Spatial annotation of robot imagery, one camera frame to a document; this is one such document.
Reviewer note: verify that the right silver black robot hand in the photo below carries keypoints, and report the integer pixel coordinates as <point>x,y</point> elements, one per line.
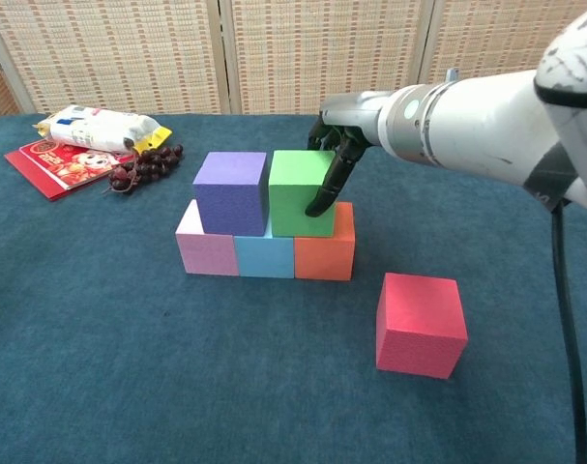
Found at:
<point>356,116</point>

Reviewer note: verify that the green foam cube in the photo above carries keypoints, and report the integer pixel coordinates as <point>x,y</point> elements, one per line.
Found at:
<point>293,193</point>

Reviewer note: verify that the orange foam cube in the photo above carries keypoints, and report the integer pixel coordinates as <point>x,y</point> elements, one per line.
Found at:
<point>324,258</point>

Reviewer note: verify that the purple foam cube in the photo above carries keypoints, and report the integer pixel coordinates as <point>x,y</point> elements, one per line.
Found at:
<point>230,198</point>

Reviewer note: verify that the light blue foam cube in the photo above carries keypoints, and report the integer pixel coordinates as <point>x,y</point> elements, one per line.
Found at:
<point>264,256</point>

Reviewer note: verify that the pink foam cube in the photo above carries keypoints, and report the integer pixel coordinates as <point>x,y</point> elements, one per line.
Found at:
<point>206,256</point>

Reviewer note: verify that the red foam cube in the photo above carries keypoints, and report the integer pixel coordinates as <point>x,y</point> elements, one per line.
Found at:
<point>419,328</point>

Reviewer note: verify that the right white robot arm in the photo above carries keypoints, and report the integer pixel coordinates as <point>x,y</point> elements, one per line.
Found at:
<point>491,121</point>

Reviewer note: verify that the woven bamboo screen panel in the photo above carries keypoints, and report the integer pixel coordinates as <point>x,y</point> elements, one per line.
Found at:
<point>491,38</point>
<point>322,48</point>
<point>109,53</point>

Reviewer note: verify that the dark red grape bunch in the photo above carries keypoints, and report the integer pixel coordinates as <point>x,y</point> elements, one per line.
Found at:
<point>150,164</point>

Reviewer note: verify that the white yellow snack bag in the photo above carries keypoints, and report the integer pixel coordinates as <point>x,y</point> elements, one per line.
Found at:
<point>95,128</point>

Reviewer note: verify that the red cartoon calendar booklet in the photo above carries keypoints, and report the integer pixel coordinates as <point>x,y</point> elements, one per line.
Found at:
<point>66,169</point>

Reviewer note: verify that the teal fabric table cover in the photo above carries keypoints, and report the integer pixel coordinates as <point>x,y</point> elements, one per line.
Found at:
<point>225,401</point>

